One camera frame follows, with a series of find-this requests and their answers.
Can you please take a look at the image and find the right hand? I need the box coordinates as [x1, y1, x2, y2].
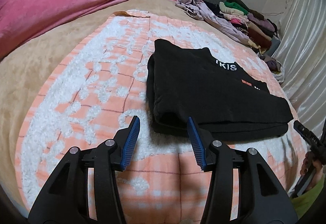
[299, 151, 324, 192]

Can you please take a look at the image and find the bag of dark clothes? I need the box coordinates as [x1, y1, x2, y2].
[258, 54, 285, 83]

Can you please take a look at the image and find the beige bed sheet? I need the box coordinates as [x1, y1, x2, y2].
[0, 0, 220, 212]

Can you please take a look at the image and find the lilac crumpled garment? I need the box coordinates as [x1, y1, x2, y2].
[175, 0, 258, 48]

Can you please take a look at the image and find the stack of folded clothes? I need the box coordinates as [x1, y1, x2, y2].
[204, 0, 281, 56]

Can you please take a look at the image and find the orange white plaid blanket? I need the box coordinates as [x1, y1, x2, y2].
[15, 10, 285, 223]

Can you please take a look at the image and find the black printed t-shirt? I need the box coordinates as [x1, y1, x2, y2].
[146, 39, 293, 142]

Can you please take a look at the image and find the white satin curtain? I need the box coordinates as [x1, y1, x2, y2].
[263, 0, 325, 136]

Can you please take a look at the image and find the green sleeve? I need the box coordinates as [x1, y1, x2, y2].
[290, 177, 324, 219]

